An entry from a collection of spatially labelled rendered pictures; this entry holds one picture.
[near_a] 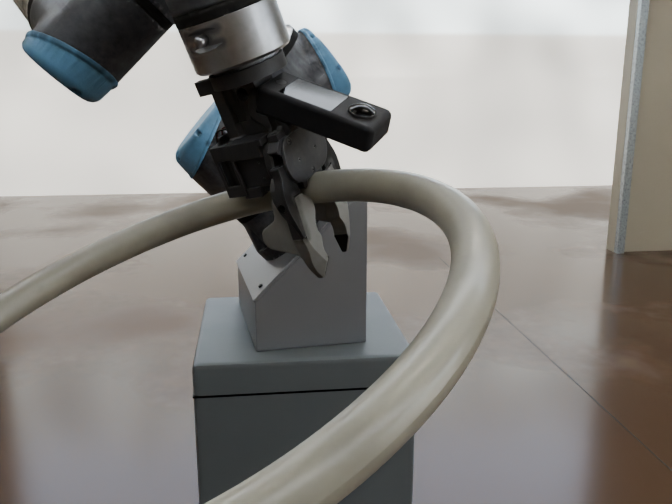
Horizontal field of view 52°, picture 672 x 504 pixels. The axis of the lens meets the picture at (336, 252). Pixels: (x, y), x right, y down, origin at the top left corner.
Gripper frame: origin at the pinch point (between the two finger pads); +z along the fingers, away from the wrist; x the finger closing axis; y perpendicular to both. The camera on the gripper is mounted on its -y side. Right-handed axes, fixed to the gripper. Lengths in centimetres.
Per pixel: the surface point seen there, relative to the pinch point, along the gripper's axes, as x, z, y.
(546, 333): -255, 200, 73
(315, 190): 1.5, -7.5, -1.4
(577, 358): -227, 195, 51
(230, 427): -15, 43, 47
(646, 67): -514, 141, 42
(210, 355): -21, 31, 49
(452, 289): 21.4, -9.0, -22.3
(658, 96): -514, 165, 37
